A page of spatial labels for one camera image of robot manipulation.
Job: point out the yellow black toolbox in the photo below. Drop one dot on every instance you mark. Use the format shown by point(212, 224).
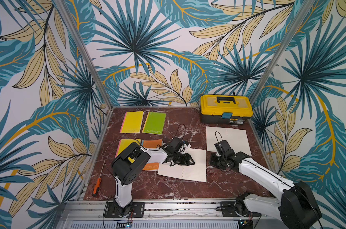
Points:
point(225, 109)

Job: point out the orange handled screwdriver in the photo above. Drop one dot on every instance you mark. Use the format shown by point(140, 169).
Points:
point(98, 184)

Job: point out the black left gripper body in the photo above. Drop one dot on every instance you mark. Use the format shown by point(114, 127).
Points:
point(181, 159)

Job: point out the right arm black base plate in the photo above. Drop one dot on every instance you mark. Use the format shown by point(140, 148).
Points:
point(235, 209)

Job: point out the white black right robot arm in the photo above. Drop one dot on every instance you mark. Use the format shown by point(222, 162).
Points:
point(292, 203)

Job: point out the yellow notebook pink spine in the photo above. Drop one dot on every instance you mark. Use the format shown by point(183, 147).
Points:
point(132, 122)

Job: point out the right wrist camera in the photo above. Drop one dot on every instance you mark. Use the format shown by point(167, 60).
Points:
point(223, 149)

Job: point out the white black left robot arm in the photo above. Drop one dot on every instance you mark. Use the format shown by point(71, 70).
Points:
point(127, 166)

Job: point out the green cover notebook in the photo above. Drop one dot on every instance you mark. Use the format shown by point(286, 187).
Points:
point(154, 123)

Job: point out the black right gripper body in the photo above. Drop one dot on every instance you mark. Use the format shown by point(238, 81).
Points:
point(219, 160)

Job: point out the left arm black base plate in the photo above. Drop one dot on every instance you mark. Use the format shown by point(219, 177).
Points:
point(133, 209)

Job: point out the orange cover notebook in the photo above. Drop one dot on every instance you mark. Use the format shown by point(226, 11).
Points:
point(152, 144)

